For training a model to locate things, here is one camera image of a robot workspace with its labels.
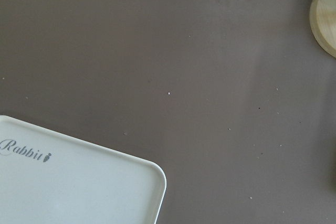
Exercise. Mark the cream rabbit tray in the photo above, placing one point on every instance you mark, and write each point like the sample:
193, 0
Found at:
49, 177

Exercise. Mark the wooden mug tree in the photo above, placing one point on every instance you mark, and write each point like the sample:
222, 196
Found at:
322, 23

